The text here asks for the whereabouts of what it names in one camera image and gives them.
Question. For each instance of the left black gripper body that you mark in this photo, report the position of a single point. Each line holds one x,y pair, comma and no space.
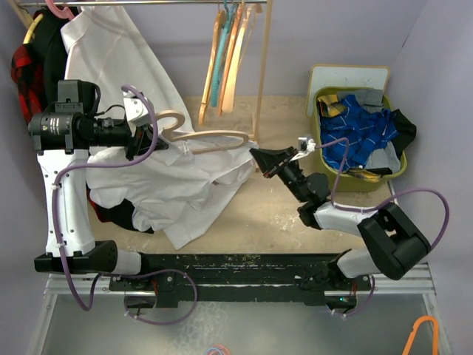
134,145

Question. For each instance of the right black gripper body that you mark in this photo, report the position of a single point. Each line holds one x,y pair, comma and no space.
289,172

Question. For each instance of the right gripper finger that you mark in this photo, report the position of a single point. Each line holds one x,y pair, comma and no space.
268,165
272,154

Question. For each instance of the light wooden hanger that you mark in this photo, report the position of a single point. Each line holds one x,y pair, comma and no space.
215,140

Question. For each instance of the white shirt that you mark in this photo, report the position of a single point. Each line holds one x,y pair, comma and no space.
173,190
105,47

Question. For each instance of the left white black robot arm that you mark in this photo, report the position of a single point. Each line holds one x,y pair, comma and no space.
62,136

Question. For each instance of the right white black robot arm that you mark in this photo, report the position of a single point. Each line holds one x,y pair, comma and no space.
393,244

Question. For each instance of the wooden hanger rightmost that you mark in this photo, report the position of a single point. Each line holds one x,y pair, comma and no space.
247,25

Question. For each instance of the blue shirt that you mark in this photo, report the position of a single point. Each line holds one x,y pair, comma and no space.
359,131

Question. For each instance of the hanging white shirt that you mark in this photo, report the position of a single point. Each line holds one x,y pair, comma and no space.
105,47

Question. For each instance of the red black plaid shirt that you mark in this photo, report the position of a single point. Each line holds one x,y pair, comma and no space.
28,75

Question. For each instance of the wooden hanger leftmost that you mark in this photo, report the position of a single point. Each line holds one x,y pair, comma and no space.
218,24

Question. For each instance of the hanging black shirt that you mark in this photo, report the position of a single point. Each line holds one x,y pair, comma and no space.
49,48

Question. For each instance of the wooden hanger middle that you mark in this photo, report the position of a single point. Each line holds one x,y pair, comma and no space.
230,68

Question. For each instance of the pink hanger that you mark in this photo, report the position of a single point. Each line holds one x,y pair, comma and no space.
61,11

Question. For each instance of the teal hanger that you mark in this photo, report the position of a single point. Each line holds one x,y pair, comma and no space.
216,77

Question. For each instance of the yellow hanger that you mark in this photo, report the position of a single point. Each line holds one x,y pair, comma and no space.
30,31

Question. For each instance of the olive green laundry basket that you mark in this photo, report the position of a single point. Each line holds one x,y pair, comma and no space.
383,164

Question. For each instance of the yellow black cloth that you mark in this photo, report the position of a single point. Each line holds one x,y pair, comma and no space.
330,106

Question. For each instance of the white board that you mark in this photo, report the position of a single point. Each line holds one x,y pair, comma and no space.
344,76

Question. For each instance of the grey cloth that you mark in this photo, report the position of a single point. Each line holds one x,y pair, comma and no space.
369,97

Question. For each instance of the black cloth in basket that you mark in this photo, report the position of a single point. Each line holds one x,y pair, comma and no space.
400,131

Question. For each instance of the wooden clothes rack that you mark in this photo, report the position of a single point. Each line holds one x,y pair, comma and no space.
20,8

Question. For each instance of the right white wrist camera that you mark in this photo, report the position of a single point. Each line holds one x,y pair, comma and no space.
306,146

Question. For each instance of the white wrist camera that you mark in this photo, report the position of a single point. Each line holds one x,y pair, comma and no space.
306,146
137,114

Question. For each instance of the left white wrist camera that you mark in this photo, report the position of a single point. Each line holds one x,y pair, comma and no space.
137,114

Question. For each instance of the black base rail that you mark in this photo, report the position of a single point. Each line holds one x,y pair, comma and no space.
310,279

